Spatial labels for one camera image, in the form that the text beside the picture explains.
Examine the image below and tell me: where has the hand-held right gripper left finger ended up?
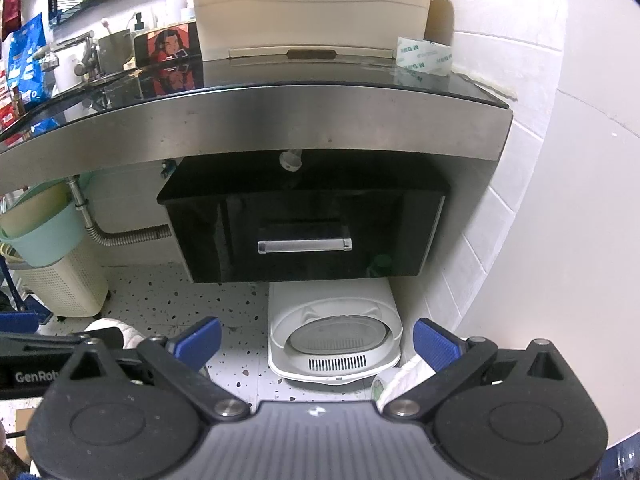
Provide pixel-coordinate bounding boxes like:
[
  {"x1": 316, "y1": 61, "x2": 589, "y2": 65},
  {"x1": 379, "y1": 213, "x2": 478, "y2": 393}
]
[{"x1": 65, "y1": 316, "x2": 253, "y2": 421}]

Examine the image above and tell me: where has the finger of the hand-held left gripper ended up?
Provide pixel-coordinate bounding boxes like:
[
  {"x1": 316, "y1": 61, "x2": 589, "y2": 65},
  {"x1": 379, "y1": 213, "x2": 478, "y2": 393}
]
[{"x1": 0, "y1": 311, "x2": 90, "y2": 356}]

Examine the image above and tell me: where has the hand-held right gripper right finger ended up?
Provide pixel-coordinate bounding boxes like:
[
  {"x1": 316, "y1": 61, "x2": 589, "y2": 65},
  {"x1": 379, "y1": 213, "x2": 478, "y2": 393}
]
[{"x1": 385, "y1": 317, "x2": 576, "y2": 421}]

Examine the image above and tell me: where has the black glass steel-edged desktop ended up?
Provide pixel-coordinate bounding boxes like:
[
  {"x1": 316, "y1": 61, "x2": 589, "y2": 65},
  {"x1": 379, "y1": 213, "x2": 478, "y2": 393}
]
[{"x1": 0, "y1": 56, "x2": 514, "y2": 197}]

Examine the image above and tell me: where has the white paper roll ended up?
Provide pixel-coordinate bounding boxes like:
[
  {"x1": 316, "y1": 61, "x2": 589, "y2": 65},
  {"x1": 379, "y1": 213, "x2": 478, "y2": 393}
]
[{"x1": 370, "y1": 352, "x2": 437, "y2": 412}]

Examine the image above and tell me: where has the brown cardboard piece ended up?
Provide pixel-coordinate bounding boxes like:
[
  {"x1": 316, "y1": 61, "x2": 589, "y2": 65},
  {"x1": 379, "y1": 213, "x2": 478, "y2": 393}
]
[{"x1": 14, "y1": 406, "x2": 39, "y2": 464}]

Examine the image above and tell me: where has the beige perforated laundry basket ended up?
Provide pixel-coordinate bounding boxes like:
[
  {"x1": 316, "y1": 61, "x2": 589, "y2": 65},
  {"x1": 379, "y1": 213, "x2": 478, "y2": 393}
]
[{"x1": 7, "y1": 244, "x2": 110, "y2": 319}]

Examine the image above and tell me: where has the white shoe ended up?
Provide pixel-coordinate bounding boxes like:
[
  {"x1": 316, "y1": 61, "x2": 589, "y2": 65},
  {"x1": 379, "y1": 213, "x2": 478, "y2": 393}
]
[{"x1": 83, "y1": 317, "x2": 152, "y2": 352}]

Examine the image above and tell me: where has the mint green plastic basin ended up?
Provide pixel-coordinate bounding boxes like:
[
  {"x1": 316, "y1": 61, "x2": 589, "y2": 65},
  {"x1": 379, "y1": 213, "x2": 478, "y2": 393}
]
[{"x1": 0, "y1": 172, "x2": 94, "y2": 267}]

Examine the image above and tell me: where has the white cat litter box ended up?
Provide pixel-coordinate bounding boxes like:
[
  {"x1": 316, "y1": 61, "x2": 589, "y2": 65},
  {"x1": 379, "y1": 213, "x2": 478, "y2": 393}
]
[{"x1": 267, "y1": 279, "x2": 405, "y2": 387}]

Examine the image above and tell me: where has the beige plastic basin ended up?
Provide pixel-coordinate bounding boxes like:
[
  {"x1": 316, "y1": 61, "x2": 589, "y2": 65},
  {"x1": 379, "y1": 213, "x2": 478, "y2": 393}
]
[{"x1": 0, "y1": 186, "x2": 69, "y2": 239}]

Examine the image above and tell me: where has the straight metal drain pipe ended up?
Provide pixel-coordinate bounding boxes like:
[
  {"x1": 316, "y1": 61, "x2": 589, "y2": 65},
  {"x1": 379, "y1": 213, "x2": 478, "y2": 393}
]
[{"x1": 67, "y1": 175, "x2": 99, "y2": 235}]

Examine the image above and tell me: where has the black drawer cabinet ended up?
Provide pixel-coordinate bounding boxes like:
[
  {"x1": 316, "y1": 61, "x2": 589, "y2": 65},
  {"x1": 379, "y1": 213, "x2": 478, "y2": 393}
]
[{"x1": 156, "y1": 154, "x2": 449, "y2": 284}]

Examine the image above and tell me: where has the white plastic pipe fitting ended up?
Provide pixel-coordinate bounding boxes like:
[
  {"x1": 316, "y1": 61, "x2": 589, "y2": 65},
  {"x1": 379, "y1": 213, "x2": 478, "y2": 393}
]
[{"x1": 278, "y1": 148, "x2": 305, "y2": 171}]

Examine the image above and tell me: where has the red printed packet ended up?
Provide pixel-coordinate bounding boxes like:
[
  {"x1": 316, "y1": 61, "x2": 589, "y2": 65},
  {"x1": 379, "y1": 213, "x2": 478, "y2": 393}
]
[{"x1": 0, "y1": 71, "x2": 19, "y2": 132}]

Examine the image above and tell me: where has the blue printed packet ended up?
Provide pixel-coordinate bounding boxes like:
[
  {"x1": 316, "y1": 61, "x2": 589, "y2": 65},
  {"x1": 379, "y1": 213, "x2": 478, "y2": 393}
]
[{"x1": 4, "y1": 13, "x2": 49, "y2": 107}]

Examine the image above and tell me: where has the chrome faucet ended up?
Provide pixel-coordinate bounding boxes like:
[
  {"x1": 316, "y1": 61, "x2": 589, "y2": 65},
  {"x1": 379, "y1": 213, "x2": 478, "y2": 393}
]
[{"x1": 42, "y1": 31, "x2": 101, "y2": 84}]

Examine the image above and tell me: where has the metal cup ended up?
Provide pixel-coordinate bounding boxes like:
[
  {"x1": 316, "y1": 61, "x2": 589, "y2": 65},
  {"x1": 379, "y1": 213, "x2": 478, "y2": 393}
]
[{"x1": 97, "y1": 29, "x2": 136, "y2": 74}]

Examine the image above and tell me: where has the white green-printed tape roll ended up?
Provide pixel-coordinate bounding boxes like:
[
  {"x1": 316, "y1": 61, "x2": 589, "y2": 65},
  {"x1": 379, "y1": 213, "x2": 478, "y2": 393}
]
[{"x1": 394, "y1": 36, "x2": 455, "y2": 76}]

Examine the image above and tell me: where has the red hanging packet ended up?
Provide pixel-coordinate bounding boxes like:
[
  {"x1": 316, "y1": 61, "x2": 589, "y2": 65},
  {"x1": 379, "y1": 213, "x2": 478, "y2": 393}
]
[{"x1": 0, "y1": 0, "x2": 24, "y2": 42}]

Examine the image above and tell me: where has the white plastic bottle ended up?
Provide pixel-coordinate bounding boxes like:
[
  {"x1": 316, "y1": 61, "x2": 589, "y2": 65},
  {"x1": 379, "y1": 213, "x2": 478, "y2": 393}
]
[{"x1": 164, "y1": 0, "x2": 187, "y2": 29}]

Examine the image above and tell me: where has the large beige plastic tub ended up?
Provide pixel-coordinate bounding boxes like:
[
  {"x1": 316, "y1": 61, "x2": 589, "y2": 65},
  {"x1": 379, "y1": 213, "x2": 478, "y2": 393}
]
[{"x1": 177, "y1": 0, "x2": 449, "y2": 61}]

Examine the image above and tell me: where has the corrugated metal hose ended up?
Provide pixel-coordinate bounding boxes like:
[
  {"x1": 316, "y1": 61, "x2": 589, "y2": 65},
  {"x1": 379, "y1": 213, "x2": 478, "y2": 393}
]
[{"x1": 90, "y1": 224, "x2": 174, "y2": 248}]

